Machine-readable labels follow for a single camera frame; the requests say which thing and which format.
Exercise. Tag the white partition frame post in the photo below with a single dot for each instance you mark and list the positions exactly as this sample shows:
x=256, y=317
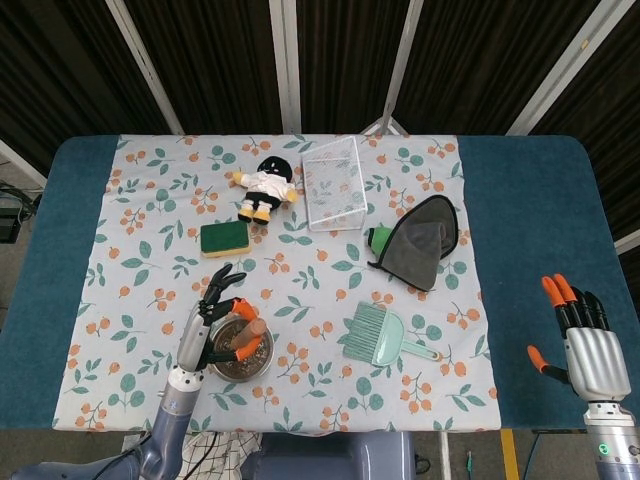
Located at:
x=555, y=65
x=285, y=65
x=627, y=243
x=22, y=162
x=145, y=65
x=404, y=60

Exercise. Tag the wooden rolling pin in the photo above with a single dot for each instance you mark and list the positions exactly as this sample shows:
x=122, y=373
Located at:
x=250, y=331

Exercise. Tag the white table leg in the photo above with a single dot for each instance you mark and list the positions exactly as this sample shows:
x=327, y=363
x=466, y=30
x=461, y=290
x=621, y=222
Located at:
x=445, y=457

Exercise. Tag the grey robot torso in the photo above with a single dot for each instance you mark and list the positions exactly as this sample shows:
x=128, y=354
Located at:
x=325, y=460

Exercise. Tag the mint green hand brush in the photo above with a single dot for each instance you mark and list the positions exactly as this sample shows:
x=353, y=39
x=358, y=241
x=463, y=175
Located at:
x=385, y=335

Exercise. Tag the green object under cloth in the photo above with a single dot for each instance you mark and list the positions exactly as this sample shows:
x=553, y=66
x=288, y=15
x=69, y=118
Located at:
x=379, y=237

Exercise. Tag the brown soil with white perlite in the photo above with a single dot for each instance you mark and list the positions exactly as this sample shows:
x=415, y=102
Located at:
x=250, y=369

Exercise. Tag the black white plush doll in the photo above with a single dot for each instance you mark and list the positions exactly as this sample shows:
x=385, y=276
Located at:
x=265, y=187

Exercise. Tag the stainless steel bowl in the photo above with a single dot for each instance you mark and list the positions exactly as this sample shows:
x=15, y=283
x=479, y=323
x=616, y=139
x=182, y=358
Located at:
x=267, y=360

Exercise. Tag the floral tablecloth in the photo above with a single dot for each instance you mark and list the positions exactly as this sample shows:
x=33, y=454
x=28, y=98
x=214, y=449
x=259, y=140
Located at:
x=320, y=280

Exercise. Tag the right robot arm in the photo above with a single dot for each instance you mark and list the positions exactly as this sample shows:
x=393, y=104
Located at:
x=610, y=440

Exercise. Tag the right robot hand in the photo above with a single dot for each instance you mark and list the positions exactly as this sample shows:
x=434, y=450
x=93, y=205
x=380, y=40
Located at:
x=595, y=360

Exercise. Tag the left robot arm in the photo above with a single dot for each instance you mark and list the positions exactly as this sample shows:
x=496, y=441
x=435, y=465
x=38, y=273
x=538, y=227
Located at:
x=172, y=415

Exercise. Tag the green yellow sponge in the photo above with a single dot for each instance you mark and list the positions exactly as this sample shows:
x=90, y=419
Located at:
x=225, y=239

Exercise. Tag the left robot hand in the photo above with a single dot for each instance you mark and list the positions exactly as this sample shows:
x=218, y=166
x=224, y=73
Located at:
x=192, y=340

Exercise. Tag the checkered cloth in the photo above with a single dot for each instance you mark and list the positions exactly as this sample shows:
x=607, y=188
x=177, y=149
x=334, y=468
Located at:
x=240, y=445

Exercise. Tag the grey cloth black trim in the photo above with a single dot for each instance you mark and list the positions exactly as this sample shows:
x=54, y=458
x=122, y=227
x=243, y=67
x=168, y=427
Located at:
x=420, y=245

